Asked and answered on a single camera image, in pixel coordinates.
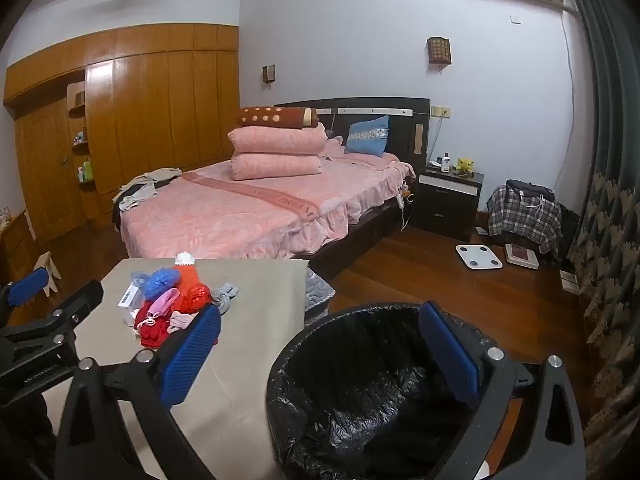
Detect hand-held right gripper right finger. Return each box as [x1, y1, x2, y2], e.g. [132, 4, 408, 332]
[419, 301, 586, 480]

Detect wooden wardrobe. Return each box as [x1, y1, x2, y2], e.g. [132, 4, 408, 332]
[0, 22, 241, 261]

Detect patterned curtain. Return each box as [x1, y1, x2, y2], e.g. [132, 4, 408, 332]
[555, 0, 640, 480]

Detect pink bedspread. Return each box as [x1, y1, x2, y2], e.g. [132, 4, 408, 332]
[120, 150, 417, 261]

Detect brown dotted pillow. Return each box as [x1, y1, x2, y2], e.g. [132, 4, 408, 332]
[236, 106, 321, 130]

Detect grey quilted cushion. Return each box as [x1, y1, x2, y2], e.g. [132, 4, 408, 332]
[302, 267, 336, 318]

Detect dark nightstand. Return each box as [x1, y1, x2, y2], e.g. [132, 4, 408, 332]
[412, 165, 485, 242]

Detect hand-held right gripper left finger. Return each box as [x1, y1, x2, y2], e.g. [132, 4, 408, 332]
[55, 304, 222, 480]

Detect small wooden stool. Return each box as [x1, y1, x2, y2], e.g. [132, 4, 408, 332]
[35, 251, 62, 295]

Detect white paper box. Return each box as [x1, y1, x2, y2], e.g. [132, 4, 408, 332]
[117, 282, 146, 326]

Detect wooden sideboard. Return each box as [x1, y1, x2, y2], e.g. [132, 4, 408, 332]
[0, 210, 41, 311]

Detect blue plastic bag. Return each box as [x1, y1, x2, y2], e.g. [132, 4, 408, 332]
[131, 267, 182, 298]

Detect large wall lamp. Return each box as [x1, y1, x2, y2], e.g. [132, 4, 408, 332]
[426, 36, 452, 67]

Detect white corded controller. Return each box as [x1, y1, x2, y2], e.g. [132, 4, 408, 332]
[396, 182, 416, 231]

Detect white bathroom scale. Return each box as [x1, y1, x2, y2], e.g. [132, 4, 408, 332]
[455, 244, 503, 270]

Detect red fabric piece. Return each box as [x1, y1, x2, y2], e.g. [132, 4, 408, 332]
[139, 322, 173, 348]

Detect grey sock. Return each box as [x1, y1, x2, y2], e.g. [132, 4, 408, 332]
[210, 282, 241, 313]

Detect person's left forearm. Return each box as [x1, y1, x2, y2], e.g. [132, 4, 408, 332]
[0, 390, 56, 480]

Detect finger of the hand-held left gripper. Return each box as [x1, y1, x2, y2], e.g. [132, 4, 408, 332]
[0, 267, 50, 321]
[0, 280, 104, 356]

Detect black bin with bag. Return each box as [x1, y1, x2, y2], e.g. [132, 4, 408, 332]
[265, 301, 526, 480]

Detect beige table cloth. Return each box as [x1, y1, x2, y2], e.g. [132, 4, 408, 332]
[42, 258, 309, 480]

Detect red plastic bag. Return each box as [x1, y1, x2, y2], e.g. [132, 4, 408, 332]
[180, 282, 213, 313]

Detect blue pillow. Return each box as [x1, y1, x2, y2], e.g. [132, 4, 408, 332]
[345, 115, 391, 155]

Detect pile of clothes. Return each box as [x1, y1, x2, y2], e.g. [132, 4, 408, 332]
[112, 167, 183, 211]

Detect orange foam net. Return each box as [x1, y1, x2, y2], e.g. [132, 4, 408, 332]
[172, 261, 201, 301]

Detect pink cloth piece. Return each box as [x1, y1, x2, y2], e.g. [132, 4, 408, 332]
[150, 287, 183, 318]

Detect bathroom scale with red panel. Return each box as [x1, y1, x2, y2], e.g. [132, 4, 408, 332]
[504, 242, 540, 270]

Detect red gloves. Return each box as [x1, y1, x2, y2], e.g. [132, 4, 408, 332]
[132, 302, 166, 331]

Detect dark wooden bed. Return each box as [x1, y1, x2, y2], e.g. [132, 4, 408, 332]
[112, 97, 432, 281]

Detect plaid jacket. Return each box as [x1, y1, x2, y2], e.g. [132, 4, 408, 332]
[487, 179, 563, 256]

